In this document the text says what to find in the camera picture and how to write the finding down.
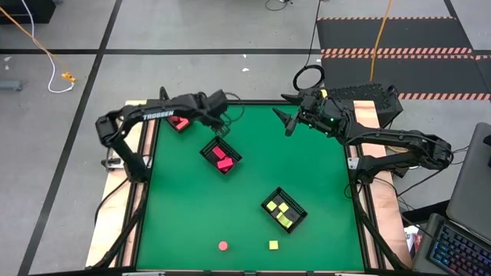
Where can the small printed box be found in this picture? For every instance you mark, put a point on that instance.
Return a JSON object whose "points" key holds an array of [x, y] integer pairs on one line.
{"points": [[413, 237]]}

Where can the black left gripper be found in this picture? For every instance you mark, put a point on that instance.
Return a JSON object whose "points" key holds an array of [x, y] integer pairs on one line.
{"points": [[215, 107]]}

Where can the grey laptop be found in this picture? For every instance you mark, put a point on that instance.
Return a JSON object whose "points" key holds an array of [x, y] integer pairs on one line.
{"points": [[472, 184]]}

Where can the black table frame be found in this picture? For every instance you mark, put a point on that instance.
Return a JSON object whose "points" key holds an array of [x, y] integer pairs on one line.
{"points": [[261, 102]]}

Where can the black frame strut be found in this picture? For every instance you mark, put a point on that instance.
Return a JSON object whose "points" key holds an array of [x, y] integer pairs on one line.
{"points": [[122, 232], [379, 239]]}

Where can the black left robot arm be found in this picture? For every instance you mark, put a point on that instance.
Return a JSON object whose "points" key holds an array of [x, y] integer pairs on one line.
{"points": [[153, 115]]}

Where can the orange-red foam cylinder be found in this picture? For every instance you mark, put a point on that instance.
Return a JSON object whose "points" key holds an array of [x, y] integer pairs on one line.
{"points": [[223, 246]]}

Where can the black corner bracket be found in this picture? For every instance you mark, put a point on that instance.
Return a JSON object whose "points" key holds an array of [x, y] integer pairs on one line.
{"points": [[163, 94]]}

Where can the wooden side board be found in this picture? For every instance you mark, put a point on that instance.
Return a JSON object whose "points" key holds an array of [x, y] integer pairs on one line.
{"points": [[111, 214], [385, 214]]}

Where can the backlit keyboard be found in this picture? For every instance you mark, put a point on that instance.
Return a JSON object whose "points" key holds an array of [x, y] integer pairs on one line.
{"points": [[456, 253]]}

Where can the black perforated box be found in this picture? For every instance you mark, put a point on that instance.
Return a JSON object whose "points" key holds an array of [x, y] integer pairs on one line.
{"points": [[368, 92]]}

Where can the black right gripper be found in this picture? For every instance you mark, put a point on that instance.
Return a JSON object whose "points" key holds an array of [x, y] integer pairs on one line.
{"points": [[326, 115]]}

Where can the black mat orange stripes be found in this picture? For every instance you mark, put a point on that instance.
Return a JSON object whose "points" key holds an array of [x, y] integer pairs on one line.
{"points": [[422, 34]]}

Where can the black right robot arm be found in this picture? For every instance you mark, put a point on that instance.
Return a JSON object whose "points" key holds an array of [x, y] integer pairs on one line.
{"points": [[403, 138]]}

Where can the black floor box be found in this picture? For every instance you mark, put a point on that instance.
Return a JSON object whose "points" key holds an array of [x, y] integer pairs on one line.
{"points": [[27, 9]]}

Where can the white mounting plate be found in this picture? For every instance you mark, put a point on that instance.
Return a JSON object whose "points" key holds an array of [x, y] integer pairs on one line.
{"points": [[352, 163]]}

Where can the black slotted plastic basket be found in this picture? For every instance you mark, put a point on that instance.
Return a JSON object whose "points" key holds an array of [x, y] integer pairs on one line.
{"points": [[178, 131], [298, 213], [206, 152]]}

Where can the grey floor object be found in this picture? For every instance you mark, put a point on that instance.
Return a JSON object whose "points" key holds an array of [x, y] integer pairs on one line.
{"points": [[9, 85]]}

